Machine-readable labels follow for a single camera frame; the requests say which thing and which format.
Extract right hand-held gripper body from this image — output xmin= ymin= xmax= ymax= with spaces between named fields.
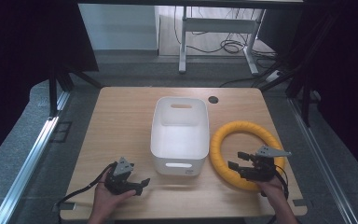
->
xmin=241 ymin=145 xmax=293 ymax=183

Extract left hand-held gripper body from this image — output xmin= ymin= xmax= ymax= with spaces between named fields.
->
xmin=103 ymin=157 xmax=135 ymax=196

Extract yellow foam ring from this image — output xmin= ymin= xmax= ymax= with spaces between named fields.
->
xmin=209 ymin=120 xmax=286 ymax=192

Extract white plastic storage bin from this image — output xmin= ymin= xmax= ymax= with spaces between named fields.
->
xmin=149 ymin=96 xmax=211 ymax=177

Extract person's right hand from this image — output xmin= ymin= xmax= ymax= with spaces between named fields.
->
xmin=255 ymin=175 xmax=289 ymax=207

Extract person's left hand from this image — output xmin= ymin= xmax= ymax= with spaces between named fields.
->
xmin=92 ymin=172 xmax=137 ymax=217

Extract black floor plate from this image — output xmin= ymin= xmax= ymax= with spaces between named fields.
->
xmin=49 ymin=120 xmax=74 ymax=144

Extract black metal stand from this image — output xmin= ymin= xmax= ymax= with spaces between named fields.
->
xmin=251 ymin=12 xmax=330 ymax=128
xmin=48 ymin=65 xmax=103 ymax=119

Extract white power strip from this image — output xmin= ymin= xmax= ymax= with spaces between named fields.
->
xmin=265 ymin=69 xmax=284 ymax=84

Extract black curtain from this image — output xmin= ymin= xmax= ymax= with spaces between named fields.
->
xmin=257 ymin=0 xmax=358 ymax=176
xmin=0 ymin=0 xmax=100 ymax=171

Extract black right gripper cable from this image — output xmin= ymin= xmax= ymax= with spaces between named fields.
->
xmin=260 ymin=164 xmax=291 ymax=224

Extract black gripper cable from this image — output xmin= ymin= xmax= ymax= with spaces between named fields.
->
xmin=260 ymin=164 xmax=291 ymax=224
xmin=55 ymin=161 xmax=118 ymax=209

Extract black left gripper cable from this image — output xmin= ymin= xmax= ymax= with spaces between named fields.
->
xmin=55 ymin=161 xmax=118 ymax=209

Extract aluminium rail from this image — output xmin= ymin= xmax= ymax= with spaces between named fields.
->
xmin=287 ymin=91 xmax=358 ymax=224
xmin=0 ymin=91 xmax=71 ymax=224

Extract black floor cables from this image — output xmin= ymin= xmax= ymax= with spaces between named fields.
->
xmin=172 ymin=6 xmax=278 ymax=61

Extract white metal desk frame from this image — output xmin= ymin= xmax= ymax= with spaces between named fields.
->
xmin=178 ymin=6 xmax=267 ymax=77

